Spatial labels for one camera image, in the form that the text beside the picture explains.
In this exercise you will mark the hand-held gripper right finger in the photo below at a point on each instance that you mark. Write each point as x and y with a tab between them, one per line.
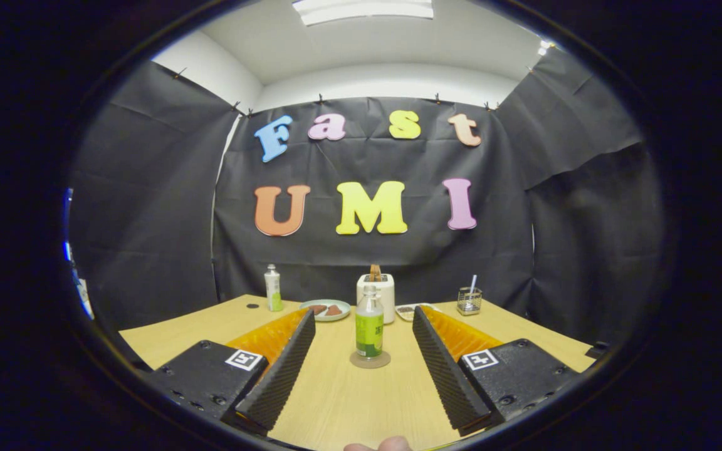
445	373

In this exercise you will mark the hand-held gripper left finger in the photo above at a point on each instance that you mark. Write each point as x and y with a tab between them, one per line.
279	379

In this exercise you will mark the round brown coaster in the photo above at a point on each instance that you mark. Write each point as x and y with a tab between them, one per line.
370	364

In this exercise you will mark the green label juice bottle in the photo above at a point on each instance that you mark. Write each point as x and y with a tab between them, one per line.
369	326

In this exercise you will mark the small white green bottle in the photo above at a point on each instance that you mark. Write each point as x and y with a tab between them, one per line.
273	289

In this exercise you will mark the white divided snack tray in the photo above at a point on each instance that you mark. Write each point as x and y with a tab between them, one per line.
406	310

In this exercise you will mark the wooden table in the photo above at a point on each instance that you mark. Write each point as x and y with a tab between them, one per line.
348	407

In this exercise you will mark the pale green plate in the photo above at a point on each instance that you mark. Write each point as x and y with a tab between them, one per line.
325	318

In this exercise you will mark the brown food pieces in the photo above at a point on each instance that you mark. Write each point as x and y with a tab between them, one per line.
326	309

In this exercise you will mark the white straw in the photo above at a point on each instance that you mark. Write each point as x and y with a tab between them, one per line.
473	283

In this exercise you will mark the white toaster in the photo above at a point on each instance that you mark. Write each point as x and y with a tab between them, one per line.
389	297

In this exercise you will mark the brown bread slice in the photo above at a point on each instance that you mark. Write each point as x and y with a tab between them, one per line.
375	272

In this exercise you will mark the small black object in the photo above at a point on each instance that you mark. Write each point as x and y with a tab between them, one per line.
596	349

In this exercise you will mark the small ceiling light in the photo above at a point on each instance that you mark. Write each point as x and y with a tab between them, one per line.
546	45

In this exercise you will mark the long ceiling light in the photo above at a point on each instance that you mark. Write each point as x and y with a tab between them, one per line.
364	9

